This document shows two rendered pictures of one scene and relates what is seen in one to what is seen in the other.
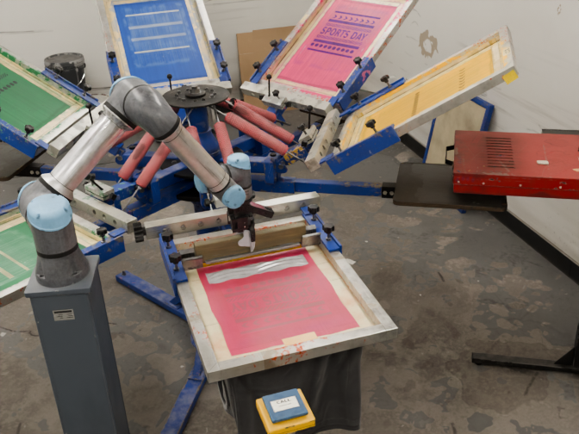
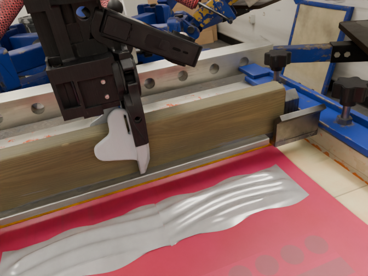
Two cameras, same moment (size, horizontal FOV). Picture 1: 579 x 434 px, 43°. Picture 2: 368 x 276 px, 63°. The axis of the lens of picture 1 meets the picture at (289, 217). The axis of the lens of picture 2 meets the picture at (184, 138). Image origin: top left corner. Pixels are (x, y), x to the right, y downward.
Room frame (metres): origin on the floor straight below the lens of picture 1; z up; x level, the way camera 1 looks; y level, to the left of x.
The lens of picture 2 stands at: (1.94, 0.08, 1.22)
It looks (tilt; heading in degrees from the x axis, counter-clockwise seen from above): 32 degrees down; 1
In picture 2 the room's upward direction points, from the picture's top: 7 degrees counter-clockwise
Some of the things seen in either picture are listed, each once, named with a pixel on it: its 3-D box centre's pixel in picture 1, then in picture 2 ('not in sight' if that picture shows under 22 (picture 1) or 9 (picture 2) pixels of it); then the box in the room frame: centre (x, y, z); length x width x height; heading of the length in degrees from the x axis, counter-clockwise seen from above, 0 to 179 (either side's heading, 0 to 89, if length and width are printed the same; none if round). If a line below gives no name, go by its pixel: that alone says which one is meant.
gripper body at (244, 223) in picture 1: (240, 213); (90, 50); (2.25, 0.17, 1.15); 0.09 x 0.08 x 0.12; 107
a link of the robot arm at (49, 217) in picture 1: (51, 222); not in sight; (1.83, 0.67, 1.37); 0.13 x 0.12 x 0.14; 29
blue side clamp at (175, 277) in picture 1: (173, 264); not in sight; (2.21, 0.42, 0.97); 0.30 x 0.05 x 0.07; 17
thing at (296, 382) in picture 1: (297, 394); not in sight; (1.78, 0.00, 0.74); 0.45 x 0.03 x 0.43; 107
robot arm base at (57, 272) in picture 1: (59, 258); not in sight; (1.82, 0.67, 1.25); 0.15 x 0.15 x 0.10
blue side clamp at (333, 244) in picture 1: (320, 235); (303, 115); (2.37, -0.11, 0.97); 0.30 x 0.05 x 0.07; 17
